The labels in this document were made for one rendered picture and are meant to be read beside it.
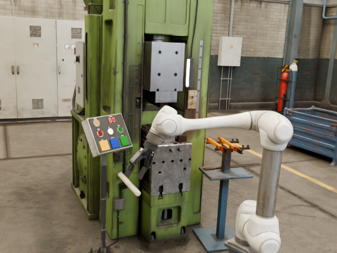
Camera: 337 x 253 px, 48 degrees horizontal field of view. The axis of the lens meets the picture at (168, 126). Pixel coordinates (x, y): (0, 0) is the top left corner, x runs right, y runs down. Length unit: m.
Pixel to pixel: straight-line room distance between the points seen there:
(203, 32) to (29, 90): 5.36
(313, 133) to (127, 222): 3.97
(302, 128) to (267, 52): 4.75
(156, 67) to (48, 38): 5.27
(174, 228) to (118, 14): 1.92
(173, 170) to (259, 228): 1.39
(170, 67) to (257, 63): 7.94
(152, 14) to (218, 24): 7.07
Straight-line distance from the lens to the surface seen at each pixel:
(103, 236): 3.28
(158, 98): 3.16
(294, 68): 10.26
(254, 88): 11.04
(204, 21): 3.47
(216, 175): 3.31
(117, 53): 3.15
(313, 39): 12.25
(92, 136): 2.81
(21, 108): 8.27
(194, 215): 3.86
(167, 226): 3.52
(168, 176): 3.32
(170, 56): 3.17
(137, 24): 3.21
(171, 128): 1.79
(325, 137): 6.51
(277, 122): 1.92
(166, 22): 3.30
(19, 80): 8.19
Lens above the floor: 1.78
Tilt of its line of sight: 13 degrees down
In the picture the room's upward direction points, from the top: 3 degrees clockwise
